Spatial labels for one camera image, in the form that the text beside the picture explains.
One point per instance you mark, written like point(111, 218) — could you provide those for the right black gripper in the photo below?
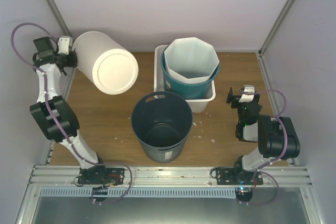
point(233, 98)

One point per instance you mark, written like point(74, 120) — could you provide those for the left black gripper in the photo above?
point(74, 63)

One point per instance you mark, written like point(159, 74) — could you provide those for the white cylindrical bin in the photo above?
point(109, 66)

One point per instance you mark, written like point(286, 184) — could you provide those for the dark grey round bin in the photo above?
point(162, 121)

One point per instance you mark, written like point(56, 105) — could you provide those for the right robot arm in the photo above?
point(275, 136)

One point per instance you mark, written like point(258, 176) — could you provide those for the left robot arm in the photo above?
point(51, 112)

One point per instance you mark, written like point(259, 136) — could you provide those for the teal round bin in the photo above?
point(186, 91)

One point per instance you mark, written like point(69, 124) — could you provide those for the white rectangular tub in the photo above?
point(197, 105)

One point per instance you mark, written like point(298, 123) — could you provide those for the white faceted bin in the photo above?
point(190, 60)

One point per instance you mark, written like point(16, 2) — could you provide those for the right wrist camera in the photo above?
point(249, 94)

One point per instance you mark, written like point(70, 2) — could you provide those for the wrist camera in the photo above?
point(249, 94)
point(65, 45)

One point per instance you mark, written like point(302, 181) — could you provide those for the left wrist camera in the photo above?
point(65, 45)

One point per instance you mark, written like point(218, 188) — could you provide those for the left aluminium frame post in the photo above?
point(59, 19)

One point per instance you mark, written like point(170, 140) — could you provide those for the aluminium frame post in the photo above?
point(279, 20)
point(59, 19)

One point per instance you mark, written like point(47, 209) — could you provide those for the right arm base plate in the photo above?
point(235, 176)

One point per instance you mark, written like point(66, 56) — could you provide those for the grey slotted cable duct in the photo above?
point(138, 192)

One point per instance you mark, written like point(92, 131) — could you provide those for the aluminium front rail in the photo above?
point(147, 176)

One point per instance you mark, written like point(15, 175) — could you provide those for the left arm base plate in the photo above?
point(100, 175)

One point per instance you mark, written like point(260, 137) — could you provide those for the right aluminium frame post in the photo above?
point(279, 20)

